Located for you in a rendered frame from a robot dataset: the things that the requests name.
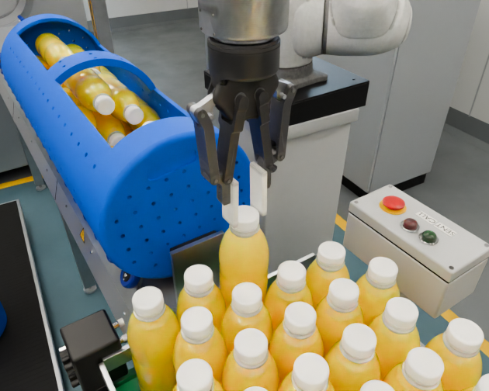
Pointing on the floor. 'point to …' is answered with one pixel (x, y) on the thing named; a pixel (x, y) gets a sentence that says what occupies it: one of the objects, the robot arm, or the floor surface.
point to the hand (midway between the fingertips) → (244, 195)
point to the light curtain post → (101, 23)
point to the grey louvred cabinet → (405, 97)
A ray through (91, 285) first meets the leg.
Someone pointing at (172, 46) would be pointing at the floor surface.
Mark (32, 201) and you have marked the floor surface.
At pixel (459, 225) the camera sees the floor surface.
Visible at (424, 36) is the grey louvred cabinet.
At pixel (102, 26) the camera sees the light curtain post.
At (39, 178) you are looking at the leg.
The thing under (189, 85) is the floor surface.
